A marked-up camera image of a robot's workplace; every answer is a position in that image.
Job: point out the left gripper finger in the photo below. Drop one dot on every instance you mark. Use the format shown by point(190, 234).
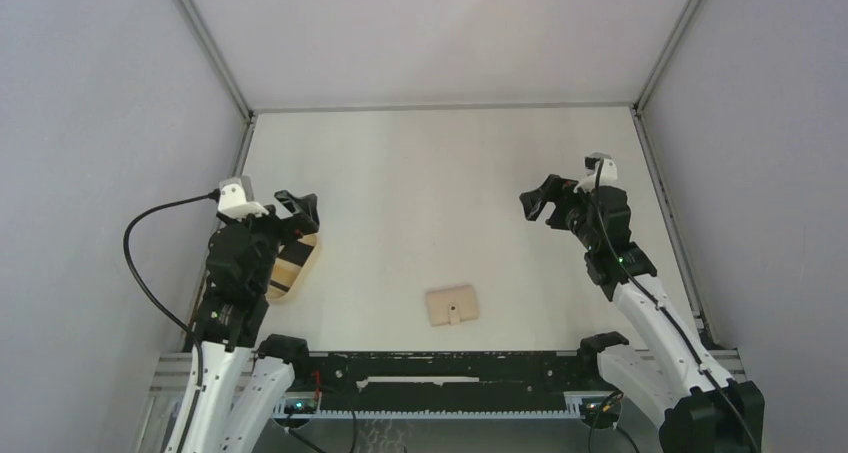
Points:
point(309, 217)
point(296, 205)

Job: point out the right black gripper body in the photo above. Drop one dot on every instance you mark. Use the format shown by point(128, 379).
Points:
point(577, 214)

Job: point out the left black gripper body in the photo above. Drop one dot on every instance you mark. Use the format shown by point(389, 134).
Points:
point(271, 231)

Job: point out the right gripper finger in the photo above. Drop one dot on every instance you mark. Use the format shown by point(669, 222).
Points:
point(558, 219)
point(534, 201)

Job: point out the beige oval tray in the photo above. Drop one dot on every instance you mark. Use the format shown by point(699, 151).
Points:
point(298, 274)

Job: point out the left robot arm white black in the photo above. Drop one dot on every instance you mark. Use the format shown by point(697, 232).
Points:
point(213, 416)

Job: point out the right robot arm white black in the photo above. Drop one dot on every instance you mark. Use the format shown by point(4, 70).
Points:
point(694, 402)

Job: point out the tan card black stripe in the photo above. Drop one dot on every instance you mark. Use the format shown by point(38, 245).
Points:
point(291, 264)

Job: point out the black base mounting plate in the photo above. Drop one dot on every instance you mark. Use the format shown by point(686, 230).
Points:
point(466, 381)

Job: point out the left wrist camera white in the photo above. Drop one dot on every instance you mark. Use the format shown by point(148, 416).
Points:
point(236, 199)

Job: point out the aluminium frame rail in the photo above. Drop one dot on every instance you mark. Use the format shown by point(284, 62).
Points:
point(173, 370)

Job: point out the white slotted cable duct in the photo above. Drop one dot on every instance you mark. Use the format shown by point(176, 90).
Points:
point(566, 407)

